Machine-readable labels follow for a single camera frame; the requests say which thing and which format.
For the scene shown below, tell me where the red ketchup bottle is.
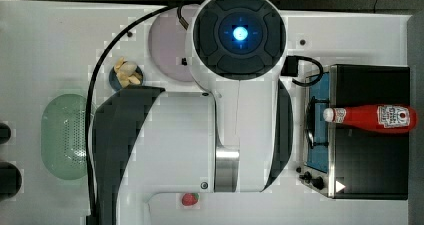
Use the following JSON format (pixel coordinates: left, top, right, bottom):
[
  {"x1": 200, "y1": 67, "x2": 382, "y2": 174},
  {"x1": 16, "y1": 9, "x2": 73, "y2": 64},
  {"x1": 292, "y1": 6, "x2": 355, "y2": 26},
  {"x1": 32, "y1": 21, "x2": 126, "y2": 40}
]
[{"x1": 323, "y1": 104, "x2": 418, "y2": 134}]

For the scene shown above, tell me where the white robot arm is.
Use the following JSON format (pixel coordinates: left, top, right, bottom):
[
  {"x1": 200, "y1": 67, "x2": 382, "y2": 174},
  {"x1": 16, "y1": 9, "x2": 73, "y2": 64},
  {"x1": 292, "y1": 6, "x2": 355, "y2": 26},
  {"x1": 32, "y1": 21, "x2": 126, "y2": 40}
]
[{"x1": 90, "y1": 0, "x2": 293, "y2": 225}]

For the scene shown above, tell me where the black toaster oven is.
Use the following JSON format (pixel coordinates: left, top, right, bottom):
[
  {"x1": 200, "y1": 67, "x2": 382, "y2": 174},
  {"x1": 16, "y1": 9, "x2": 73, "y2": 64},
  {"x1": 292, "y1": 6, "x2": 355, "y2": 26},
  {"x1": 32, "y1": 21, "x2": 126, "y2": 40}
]
[{"x1": 297, "y1": 65, "x2": 410, "y2": 200}]

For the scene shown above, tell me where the round grey plate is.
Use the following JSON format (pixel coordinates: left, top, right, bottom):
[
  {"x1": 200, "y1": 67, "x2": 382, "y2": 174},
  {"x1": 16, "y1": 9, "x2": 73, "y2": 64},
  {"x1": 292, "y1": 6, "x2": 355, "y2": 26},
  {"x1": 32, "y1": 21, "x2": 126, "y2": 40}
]
[{"x1": 148, "y1": 8, "x2": 194, "y2": 82}]

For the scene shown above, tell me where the blue bowl with chips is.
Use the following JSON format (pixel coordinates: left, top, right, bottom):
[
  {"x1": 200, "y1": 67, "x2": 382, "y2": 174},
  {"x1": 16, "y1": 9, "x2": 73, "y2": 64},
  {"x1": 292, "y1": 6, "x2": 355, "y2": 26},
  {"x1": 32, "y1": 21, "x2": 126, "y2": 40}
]
[{"x1": 109, "y1": 57, "x2": 143, "y2": 91}]

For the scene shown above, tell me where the toy strawberry with leaves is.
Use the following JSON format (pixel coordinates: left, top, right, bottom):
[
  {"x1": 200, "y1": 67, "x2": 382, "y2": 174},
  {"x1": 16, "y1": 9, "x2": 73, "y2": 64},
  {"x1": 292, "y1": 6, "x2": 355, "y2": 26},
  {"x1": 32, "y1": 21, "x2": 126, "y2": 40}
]
[{"x1": 181, "y1": 193, "x2": 199, "y2": 206}]

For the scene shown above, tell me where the green perforated colander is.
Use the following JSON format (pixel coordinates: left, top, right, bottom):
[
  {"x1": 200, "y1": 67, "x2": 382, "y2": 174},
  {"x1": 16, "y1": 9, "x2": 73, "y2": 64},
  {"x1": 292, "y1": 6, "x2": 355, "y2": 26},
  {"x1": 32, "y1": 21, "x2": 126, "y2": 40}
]
[{"x1": 41, "y1": 94, "x2": 87, "y2": 180}]

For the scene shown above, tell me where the black round object upper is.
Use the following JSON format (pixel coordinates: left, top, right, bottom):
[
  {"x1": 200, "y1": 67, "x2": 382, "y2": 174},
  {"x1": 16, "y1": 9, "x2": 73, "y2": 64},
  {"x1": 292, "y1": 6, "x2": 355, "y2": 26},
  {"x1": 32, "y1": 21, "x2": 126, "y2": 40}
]
[{"x1": 0, "y1": 123, "x2": 12, "y2": 144}]

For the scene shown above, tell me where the black round object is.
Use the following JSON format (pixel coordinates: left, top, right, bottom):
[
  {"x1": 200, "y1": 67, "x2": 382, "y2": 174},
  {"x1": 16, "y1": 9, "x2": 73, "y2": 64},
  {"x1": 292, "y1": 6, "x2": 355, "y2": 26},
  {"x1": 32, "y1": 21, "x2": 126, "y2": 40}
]
[
  {"x1": 0, "y1": 123, "x2": 12, "y2": 144},
  {"x1": 0, "y1": 162, "x2": 22, "y2": 201}
]

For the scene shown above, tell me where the black round object lower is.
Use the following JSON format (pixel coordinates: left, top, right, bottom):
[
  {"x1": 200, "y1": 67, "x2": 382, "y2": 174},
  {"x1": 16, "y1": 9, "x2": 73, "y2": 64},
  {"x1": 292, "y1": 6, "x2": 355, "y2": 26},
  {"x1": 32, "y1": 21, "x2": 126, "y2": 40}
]
[{"x1": 0, "y1": 162, "x2": 22, "y2": 201}]

